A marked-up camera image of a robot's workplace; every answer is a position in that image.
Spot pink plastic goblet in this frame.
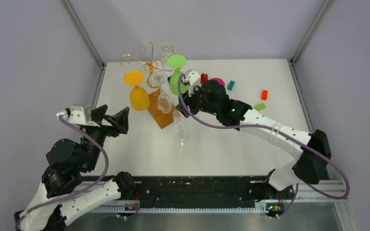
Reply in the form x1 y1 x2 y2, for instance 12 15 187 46
211 77 225 87

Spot gold wire wine glass rack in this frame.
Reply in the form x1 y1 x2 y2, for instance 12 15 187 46
119 41 174 129

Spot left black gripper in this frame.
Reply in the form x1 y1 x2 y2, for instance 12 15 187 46
82 104 130 171

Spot teal block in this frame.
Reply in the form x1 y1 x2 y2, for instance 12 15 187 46
227 80 235 91

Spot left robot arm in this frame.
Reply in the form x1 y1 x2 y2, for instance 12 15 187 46
14 105 136 231

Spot green plastic goblet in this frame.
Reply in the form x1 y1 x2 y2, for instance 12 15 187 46
167 54 187 96

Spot clear stemmed wine glass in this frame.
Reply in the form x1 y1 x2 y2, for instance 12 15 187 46
148 71 172 114

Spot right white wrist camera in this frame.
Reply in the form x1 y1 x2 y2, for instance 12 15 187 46
180 69 201 97

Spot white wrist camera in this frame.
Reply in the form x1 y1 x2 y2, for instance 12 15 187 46
56 106 95 126
180 69 201 97

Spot orange plastic goblet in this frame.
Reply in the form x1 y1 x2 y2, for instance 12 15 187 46
124 70 150 111

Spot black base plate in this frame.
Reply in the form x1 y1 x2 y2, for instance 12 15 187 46
123 176 294 209

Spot red block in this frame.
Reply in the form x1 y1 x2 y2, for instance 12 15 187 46
200 73 209 84

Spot orange-red block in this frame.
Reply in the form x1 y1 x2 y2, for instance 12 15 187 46
261 90 268 101

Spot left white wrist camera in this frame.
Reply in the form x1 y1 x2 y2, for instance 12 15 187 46
56 106 95 126

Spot clear short wine glass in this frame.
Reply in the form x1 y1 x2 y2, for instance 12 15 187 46
159 42 174 63

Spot clear tall flute glass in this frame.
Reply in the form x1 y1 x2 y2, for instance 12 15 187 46
173 110 190 146

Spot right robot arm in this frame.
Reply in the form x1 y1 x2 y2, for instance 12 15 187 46
176 80 331 198

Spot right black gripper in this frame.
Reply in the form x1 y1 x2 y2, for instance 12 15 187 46
176 82 219 118

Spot lime green block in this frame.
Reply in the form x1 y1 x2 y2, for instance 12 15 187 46
254 103 266 111

